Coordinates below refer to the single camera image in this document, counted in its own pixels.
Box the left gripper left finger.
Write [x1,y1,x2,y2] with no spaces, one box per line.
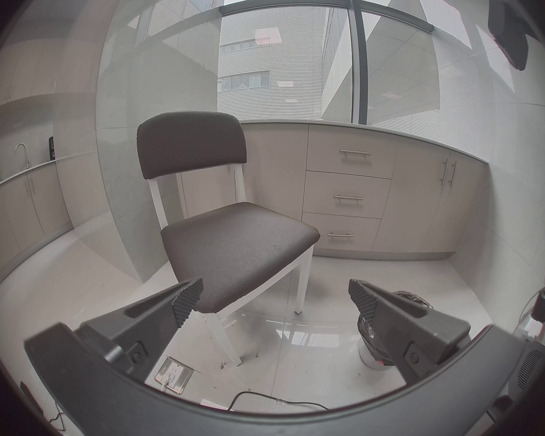
[78,277,205,384]

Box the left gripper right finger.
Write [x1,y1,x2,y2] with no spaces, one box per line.
[348,278,473,385]

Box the black plastic bag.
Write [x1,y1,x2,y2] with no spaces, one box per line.
[357,290,435,363]

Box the white trash bin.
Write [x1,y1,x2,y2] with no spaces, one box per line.
[358,341,404,372]

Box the grey padded white chair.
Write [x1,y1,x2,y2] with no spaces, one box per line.
[136,111,321,367]

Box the beige cabinet with drawers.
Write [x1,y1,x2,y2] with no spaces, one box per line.
[177,121,489,260]

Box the long beige counter cabinet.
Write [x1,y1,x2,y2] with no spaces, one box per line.
[0,155,75,285]

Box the silver tap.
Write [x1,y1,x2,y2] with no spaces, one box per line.
[15,142,31,172]

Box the window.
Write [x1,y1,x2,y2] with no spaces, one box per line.
[97,0,441,126]

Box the black cable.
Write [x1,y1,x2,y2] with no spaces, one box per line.
[228,391,329,413]

